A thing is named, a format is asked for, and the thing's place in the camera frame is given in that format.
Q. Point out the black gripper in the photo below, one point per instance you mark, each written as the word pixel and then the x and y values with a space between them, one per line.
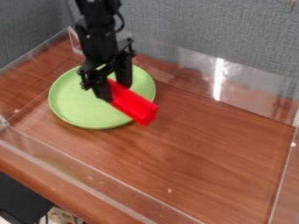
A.
pixel 106 56

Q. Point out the green round plate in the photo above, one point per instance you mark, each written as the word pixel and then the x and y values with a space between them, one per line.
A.
pixel 78 108

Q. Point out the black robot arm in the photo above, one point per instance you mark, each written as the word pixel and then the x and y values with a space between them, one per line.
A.
pixel 101 13

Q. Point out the clear acrylic enclosure wall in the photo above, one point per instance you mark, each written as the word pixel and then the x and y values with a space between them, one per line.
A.
pixel 213 162

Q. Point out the red plastic block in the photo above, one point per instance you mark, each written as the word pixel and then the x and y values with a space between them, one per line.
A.
pixel 132 104

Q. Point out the black box under table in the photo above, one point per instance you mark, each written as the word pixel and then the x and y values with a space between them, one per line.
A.
pixel 20 201

